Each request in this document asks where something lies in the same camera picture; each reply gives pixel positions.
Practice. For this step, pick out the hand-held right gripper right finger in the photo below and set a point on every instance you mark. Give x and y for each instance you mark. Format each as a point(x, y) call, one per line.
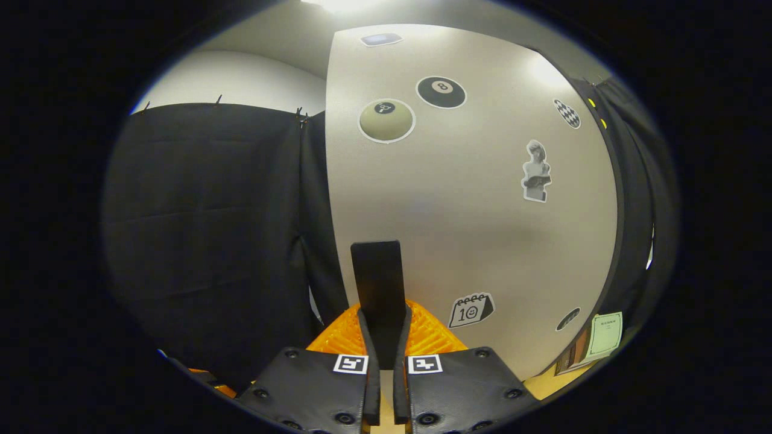
point(401, 392)

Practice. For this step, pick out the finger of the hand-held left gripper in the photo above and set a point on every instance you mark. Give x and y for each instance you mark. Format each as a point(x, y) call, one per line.
point(224, 392)

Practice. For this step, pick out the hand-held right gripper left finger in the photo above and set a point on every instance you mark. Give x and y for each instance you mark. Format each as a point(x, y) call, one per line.
point(371, 392)

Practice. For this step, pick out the grey cabinet door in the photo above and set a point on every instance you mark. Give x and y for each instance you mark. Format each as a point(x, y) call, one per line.
point(470, 229)

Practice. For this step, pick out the grey cabinet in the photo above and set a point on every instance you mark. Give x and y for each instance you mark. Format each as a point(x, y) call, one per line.
point(627, 241)

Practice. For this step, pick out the black backdrop cloth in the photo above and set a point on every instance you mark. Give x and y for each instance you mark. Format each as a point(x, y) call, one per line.
point(199, 229)

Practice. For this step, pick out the brown cover book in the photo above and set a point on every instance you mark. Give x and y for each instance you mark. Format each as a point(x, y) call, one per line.
point(576, 355)

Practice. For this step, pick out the large ceiling light panel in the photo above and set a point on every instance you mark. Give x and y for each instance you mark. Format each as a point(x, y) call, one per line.
point(344, 5)

